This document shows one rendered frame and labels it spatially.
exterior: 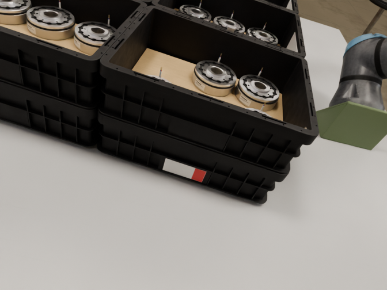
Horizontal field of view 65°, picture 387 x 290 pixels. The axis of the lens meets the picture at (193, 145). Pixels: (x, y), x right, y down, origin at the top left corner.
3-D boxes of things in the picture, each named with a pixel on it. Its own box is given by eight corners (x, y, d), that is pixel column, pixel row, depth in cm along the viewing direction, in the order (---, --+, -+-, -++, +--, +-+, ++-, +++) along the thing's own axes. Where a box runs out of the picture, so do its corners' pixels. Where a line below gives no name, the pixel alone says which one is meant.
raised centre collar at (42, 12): (65, 15, 72) (65, 12, 72) (57, 23, 69) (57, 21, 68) (44, 8, 71) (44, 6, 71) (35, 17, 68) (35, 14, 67)
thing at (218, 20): (245, 25, 97) (246, 23, 97) (243, 37, 90) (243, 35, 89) (215, 14, 97) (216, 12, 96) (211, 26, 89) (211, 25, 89)
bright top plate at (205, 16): (213, 14, 96) (214, 12, 96) (207, 26, 89) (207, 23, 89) (183, 3, 96) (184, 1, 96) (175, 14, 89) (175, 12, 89)
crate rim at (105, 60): (302, 66, 75) (307, 58, 73) (313, 148, 53) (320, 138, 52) (148, 13, 73) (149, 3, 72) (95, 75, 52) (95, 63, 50)
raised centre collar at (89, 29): (112, 32, 72) (112, 29, 72) (102, 40, 68) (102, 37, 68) (93, 25, 72) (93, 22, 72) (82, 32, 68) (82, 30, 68)
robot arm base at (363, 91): (362, 122, 100) (367, 94, 101) (396, 114, 85) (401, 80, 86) (318, 111, 99) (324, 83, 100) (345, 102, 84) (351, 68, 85)
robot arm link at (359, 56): (351, 90, 101) (357, 52, 102) (395, 86, 90) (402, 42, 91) (330, 78, 95) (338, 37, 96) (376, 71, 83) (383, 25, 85)
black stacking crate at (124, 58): (283, 96, 81) (304, 60, 74) (287, 179, 60) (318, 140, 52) (143, 49, 80) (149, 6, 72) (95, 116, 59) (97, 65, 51)
